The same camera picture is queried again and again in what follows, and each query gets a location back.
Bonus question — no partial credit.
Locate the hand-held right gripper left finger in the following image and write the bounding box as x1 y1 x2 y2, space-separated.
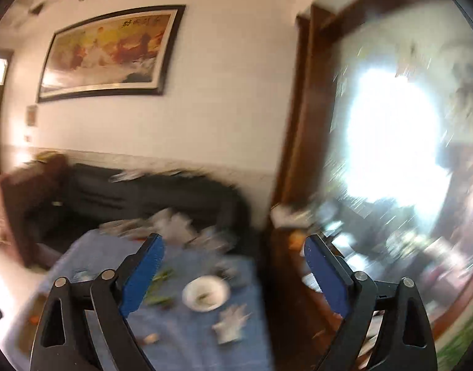
31 233 165 371

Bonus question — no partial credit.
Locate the green leafy sprig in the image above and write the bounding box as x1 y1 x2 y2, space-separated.
142 268 175 307

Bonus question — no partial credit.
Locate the wooden door frame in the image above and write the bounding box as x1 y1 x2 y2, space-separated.
265 4 338 232

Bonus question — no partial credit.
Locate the white work glove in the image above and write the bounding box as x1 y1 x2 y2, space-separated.
211 305 253 345

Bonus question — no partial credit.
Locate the brown wooden cabinet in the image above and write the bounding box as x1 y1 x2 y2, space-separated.
0 154 69 267

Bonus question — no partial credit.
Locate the black leather sofa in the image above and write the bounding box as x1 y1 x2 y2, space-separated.
22 162 256 269

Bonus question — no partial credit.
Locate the framed wall painting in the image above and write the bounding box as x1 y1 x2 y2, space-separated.
36 5 186 104

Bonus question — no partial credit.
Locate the white bowl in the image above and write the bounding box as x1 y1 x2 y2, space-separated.
181 275 231 312

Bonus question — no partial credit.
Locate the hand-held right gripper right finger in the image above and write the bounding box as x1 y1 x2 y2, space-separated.
303 234 438 371

